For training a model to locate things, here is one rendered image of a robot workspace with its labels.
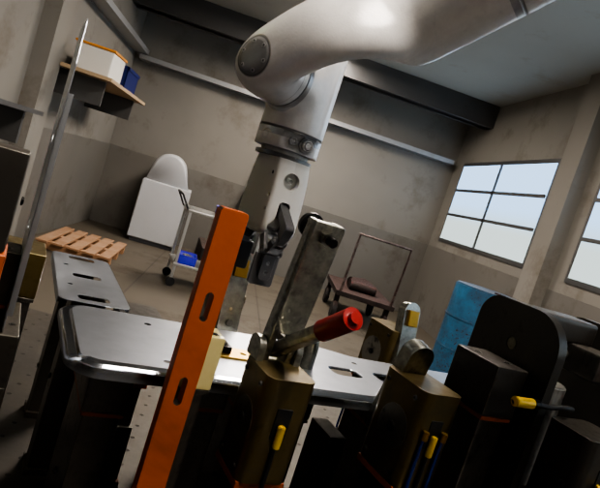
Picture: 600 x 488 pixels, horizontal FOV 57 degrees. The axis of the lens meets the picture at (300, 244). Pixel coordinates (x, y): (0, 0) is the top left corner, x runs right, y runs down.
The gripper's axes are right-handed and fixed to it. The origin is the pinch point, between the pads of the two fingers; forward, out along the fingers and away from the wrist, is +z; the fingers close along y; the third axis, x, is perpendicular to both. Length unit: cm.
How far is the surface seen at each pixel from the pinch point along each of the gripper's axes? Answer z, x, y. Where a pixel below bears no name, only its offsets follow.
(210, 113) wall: -81, -183, 712
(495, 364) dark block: -0.1, -21.9, -24.3
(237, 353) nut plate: 11.7, -2.3, -0.3
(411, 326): 5.5, -40.6, 12.3
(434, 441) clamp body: 10.0, -17.4, -23.7
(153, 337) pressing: 12.1, 8.9, 1.8
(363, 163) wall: -85, -398, 634
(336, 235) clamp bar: -8.4, -1.0, -17.2
